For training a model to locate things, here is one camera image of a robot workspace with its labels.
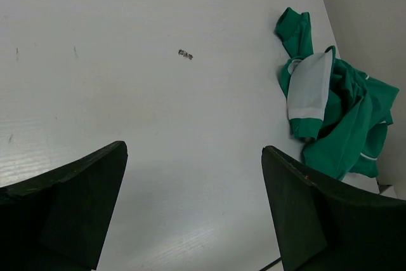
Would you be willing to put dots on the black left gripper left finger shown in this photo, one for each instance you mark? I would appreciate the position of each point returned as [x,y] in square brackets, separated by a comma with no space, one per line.
[59,220]

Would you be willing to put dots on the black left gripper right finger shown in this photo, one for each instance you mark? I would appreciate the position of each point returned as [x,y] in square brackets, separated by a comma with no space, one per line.
[324,224]

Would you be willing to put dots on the green zip jacket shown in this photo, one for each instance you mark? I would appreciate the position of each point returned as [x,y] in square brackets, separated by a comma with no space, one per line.
[340,113]

